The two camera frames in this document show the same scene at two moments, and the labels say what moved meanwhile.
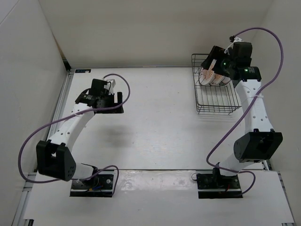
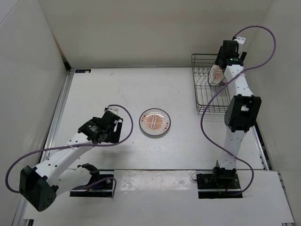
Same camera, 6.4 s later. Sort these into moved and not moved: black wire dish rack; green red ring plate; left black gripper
Moved: left black gripper
Not moved: black wire dish rack; green red ring plate
